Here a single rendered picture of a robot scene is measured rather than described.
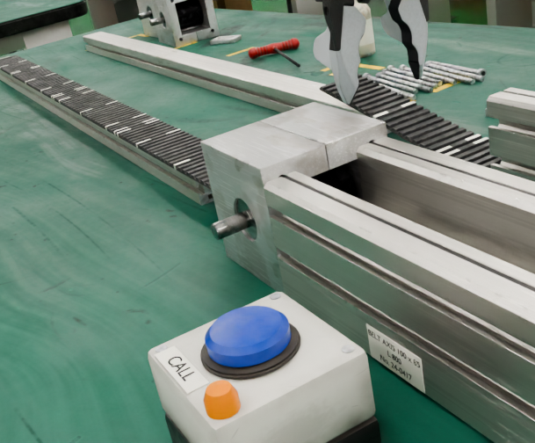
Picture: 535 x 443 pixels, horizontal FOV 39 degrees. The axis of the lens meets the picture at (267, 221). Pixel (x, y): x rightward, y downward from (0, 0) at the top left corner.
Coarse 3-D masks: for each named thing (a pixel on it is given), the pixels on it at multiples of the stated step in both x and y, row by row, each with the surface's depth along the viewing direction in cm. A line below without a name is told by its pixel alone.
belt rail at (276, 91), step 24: (96, 48) 149; (120, 48) 136; (144, 48) 129; (168, 48) 125; (168, 72) 119; (192, 72) 110; (216, 72) 103; (240, 72) 100; (264, 72) 98; (240, 96) 99; (264, 96) 94; (288, 96) 88; (312, 96) 84
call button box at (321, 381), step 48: (192, 336) 38; (336, 336) 36; (192, 384) 34; (240, 384) 34; (288, 384) 33; (336, 384) 34; (192, 432) 35; (240, 432) 32; (288, 432) 33; (336, 432) 35
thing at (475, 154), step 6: (486, 144) 67; (468, 150) 66; (474, 150) 66; (480, 150) 66; (486, 150) 66; (456, 156) 65; (462, 156) 65; (468, 156) 66; (474, 156) 65; (480, 156) 65
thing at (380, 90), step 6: (366, 90) 78; (372, 90) 78; (378, 90) 78; (384, 90) 78; (390, 90) 78; (354, 96) 77; (360, 96) 78; (366, 96) 77; (372, 96) 77; (378, 96) 77; (354, 102) 76; (360, 102) 77
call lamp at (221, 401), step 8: (216, 384) 32; (224, 384) 32; (208, 392) 32; (216, 392) 31; (224, 392) 31; (232, 392) 32; (208, 400) 32; (216, 400) 31; (224, 400) 31; (232, 400) 32; (208, 408) 32; (216, 408) 31; (224, 408) 31; (232, 408) 32; (208, 416) 32; (216, 416) 32; (224, 416) 32; (232, 416) 32
